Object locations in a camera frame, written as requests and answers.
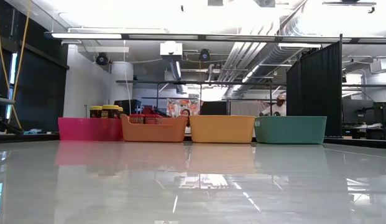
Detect person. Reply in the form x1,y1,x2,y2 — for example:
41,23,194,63
180,108,191,128
259,93,287,117

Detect overhead bar with light strips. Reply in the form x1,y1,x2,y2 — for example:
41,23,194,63
45,30,386,44

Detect yellow plastic bin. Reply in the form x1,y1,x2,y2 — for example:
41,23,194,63
189,114,257,144

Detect white round column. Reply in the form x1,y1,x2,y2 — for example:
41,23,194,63
111,61,134,103

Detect black curtain partition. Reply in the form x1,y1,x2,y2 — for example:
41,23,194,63
285,34,343,138

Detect colourful poster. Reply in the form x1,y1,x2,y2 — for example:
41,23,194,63
166,98,200,118

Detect pink plastic bin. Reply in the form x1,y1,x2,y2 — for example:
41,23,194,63
58,116,124,142

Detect silver ceiling ducts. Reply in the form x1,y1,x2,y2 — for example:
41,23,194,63
217,0,305,97

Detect white ceiling box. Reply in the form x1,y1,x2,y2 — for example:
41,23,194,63
160,41,183,57

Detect yellow round objects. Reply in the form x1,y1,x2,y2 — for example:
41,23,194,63
101,105,119,119

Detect teal plastic bin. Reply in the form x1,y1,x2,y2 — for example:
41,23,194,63
254,116,328,145

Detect black workstation desk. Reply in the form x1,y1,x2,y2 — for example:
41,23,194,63
341,99,386,141

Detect yellow cable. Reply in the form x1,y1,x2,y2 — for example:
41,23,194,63
0,0,32,131

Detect red spice tin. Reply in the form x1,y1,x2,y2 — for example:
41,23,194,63
129,113,146,124
144,114,163,125

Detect orange plastic bin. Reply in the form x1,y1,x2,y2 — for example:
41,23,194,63
120,114,188,143

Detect black background monitor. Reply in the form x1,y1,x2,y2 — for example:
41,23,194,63
200,101,227,116

